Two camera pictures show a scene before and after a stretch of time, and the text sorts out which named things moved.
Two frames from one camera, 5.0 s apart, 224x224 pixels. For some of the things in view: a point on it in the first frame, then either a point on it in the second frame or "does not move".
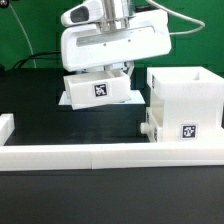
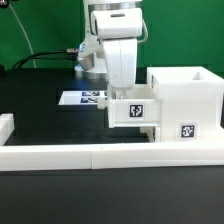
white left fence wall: [7, 125] does not move
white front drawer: [150, 127] does not move
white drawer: [99, 88] to [139, 109]
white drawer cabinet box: [190, 101] does not move
